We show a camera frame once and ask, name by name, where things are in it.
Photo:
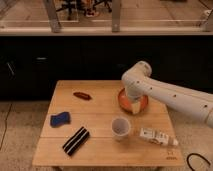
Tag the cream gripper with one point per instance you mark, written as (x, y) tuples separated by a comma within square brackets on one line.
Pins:
[(135, 107)]

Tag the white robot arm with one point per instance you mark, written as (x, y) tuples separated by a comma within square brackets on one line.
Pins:
[(137, 82)]

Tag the orange bowl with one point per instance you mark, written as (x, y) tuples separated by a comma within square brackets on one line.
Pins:
[(125, 104)]

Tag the white paper cup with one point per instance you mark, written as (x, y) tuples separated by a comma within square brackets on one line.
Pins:
[(120, 128)]

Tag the white plastic bottle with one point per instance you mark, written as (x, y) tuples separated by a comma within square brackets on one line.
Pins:
[(157, 137)]

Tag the wooden folding table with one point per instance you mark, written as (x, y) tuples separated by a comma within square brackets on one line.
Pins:
[(96, 115)]

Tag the dark red sausage toy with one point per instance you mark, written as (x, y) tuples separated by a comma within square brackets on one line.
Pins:
[(82, 95)]

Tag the black white striped cloth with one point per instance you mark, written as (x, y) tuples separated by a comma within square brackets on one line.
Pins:
[(74, 142)]

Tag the blue sponge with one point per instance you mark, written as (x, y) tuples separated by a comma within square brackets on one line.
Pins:
[(60, 119)]

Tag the black office chair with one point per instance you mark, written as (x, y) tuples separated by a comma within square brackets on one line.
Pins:
[(88, 7)]

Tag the grey metal post centre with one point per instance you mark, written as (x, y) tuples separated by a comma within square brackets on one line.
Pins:
[(116, 13)]

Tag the grey metal post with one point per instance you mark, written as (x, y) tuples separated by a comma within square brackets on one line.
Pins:
[(52, 15), (116, 13)]

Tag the grey metal post left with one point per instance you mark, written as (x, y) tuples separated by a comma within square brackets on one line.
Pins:
[(52, 15)]

